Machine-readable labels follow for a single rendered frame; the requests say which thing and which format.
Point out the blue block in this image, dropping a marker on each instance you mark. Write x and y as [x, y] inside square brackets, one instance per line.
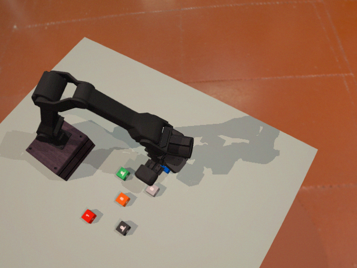
[166, 170]

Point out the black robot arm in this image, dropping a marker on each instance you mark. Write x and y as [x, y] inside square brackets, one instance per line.
[144, 128]

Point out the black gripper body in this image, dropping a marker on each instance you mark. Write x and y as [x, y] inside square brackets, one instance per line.
[150, 174]

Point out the orange block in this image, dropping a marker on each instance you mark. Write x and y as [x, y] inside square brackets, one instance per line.
[122, 199]

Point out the green block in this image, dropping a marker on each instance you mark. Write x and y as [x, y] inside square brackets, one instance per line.
[123, 174]

